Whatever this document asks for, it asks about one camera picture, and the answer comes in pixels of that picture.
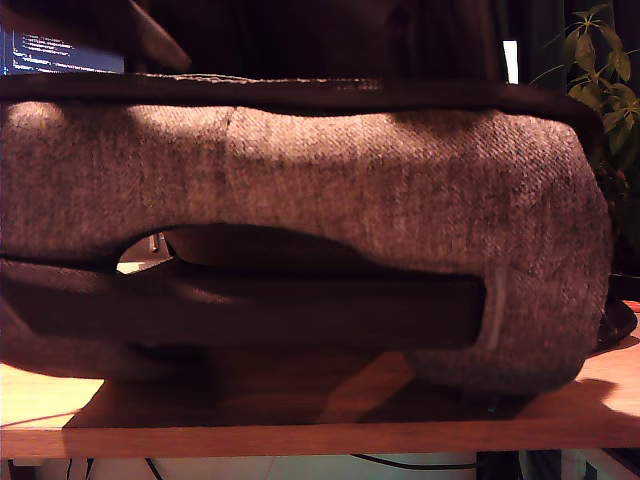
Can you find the grey fabric backpack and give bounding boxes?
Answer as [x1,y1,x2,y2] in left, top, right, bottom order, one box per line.
[0,0,640,396]

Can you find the monitor showing dark code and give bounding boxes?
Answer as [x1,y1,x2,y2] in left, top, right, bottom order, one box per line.
[0,28,126,76]

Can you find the dark curtain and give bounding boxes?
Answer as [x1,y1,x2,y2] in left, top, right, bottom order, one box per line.
[499,0,640,86]

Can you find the green leafy houseplant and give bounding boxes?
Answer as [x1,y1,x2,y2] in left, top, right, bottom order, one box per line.
[529,3,640,281]

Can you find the black table leg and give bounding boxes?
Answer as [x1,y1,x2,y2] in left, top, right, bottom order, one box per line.
[476,451,522,480]

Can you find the monitor showing camera views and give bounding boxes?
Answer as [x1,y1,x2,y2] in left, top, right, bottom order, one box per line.
[502,40,520,85]

